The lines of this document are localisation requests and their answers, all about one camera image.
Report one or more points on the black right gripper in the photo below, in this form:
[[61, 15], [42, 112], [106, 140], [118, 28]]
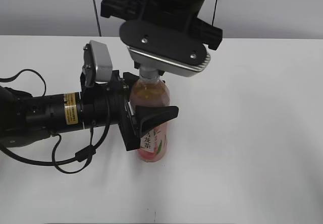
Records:
[[177, 15]]

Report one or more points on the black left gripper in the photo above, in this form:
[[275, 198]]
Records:
[[106, 104]]

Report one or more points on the peach oolong tea bottle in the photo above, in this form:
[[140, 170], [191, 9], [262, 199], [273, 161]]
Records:
[[149, 94]]

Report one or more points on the white bottle cap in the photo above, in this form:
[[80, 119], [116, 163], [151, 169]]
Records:
[[148, 73]]

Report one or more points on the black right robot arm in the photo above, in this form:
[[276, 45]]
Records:
[[166, 35]]

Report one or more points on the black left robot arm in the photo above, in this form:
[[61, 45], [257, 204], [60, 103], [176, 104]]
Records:
[[26, 119]]

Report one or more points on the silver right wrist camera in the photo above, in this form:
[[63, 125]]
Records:
[[163, 49]]

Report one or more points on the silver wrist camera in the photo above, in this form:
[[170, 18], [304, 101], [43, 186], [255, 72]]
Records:
[[97, 65], [163, 49]]

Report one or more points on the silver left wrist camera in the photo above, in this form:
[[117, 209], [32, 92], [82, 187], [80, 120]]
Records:
[[97, 65]]

